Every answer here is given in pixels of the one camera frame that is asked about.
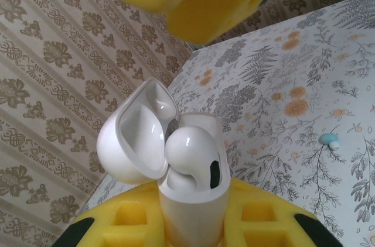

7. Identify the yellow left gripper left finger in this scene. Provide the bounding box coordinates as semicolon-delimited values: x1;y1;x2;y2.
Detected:
54;183;168;247

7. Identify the white wireless earbud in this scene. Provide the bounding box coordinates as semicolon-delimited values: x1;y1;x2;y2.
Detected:
163;125;226;191

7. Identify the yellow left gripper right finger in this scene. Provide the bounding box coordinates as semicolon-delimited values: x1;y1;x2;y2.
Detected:
221;177;354;247

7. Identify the white earbud charging case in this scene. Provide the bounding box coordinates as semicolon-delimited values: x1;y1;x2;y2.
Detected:
96;77;232;247

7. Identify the light blue earbud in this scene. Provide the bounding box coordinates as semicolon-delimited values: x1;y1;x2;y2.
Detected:
319;132;342;150

